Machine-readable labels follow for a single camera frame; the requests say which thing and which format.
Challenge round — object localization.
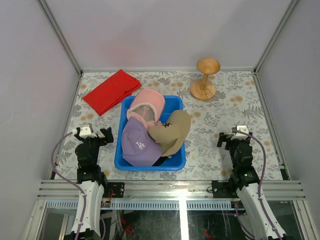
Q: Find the black cap in bin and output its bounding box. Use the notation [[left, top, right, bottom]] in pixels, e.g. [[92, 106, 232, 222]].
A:
[[152, 155, 172, 167]]

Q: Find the purple LA baseball cap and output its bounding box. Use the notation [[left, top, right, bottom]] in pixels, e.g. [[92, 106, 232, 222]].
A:
[[121, 117, 163, 167]]

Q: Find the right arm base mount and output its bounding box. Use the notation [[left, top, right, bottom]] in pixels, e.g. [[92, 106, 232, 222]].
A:
[[206, 180, 238, 199]]

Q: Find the beige baseball cap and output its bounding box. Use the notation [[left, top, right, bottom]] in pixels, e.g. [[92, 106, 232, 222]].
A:
[[148, 110, 192, 157]]

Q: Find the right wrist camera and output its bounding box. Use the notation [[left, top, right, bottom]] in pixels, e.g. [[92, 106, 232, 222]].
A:
[[231, 125, 249, 140]]

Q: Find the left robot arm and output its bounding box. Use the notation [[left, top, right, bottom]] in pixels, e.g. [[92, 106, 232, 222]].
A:
[[64, 125, 114, 240]]

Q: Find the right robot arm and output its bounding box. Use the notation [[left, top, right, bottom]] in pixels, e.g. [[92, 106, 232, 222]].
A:
[[217, 130, 290, 240]]

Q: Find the pink baseball cap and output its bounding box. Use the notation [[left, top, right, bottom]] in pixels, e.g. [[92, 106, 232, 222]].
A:
[[126, 88, 166, 130]]

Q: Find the aluminium front rail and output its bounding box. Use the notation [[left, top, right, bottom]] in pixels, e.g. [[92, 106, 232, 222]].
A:
[[37, 179, 307, 211]]

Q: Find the red folded cloth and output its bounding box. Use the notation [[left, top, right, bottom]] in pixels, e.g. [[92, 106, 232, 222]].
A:
[[82, 69, 142, 116]]

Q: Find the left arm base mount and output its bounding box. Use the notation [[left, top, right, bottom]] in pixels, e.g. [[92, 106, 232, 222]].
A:
[[103, 182, 125, 200]]

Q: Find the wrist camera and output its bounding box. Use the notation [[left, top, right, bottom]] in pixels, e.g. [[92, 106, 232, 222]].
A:
[[231, 125, 249, 140], [72, 123, 97, 139]]

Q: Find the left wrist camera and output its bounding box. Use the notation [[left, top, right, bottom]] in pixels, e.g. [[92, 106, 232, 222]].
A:
[[72, 123, 97, 139]]

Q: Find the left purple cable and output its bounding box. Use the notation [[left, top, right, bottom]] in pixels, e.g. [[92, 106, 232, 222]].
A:
[[50, 131, 87, 240]]

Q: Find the wooden hat stand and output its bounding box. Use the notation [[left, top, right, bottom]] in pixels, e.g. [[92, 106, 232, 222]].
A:
[[189, 57, 221, 102]]

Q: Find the blue plastic bin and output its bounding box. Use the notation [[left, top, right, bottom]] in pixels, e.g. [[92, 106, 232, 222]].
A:
[[114, 95, 187, 171]]

